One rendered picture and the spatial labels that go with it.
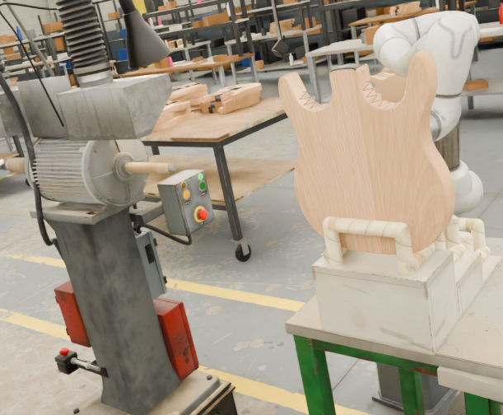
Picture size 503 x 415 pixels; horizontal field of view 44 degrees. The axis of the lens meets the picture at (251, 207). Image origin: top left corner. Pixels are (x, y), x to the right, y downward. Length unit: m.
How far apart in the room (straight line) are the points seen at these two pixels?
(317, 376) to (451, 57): 0.82
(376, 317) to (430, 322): 0.12
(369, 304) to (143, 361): 1.25
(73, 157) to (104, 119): 0.32
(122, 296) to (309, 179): 1.12
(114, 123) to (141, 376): 1.06
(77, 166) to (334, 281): 0.99
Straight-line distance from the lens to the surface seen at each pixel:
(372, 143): 1.24
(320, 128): 1.29
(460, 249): 1.51
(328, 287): 1.40
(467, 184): 2.34
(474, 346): 1.39
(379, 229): 1.28
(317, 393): 1.64
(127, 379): 2.43
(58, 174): 2.13
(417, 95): 1.17
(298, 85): 1.32
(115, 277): 2.26
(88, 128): 1.85
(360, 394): 2.82
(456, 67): 1.50
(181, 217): 2.23
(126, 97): 1.69
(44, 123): 2.16
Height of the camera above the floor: 1.70
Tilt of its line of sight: 19 degrees down
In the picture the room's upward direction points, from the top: 12 degrees counter-clockwise
